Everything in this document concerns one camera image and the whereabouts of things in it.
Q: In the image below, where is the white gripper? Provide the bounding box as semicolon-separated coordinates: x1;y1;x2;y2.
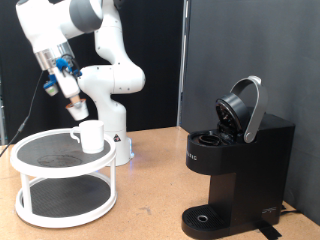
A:
53;66;85;110

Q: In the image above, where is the white mug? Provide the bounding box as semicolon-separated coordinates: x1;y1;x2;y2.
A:
69;119;106;155

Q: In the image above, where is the silver Keurig lid handle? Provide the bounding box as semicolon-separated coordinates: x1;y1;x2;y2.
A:
229;75;269;144

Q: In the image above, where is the black Keurig coffee machine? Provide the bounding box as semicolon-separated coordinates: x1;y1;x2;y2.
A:
180;75;296;240

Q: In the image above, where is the white two-tier turntable shelf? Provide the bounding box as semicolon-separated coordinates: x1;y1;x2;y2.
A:
9;128;118;229

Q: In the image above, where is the black curtain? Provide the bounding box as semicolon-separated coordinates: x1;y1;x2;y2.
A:
0;0;185;146

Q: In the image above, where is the grey backdrop panel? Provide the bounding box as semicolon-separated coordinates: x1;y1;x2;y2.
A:
181;0;320;226

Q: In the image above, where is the black tape strip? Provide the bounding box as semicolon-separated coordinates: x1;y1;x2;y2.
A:
256;221;283;240

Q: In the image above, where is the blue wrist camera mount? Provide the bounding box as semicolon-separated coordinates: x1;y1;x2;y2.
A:
42;74;60;98

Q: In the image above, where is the large blue cable clip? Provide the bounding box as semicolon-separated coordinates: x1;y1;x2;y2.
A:
55;58;71;73

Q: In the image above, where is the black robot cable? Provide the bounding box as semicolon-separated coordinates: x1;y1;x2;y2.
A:
0;53;83;158

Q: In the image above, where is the metal frame pole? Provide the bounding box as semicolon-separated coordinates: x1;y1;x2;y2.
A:
177;0;192;111

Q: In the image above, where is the black power cord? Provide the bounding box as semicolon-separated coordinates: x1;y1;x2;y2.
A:
279;203;303;216

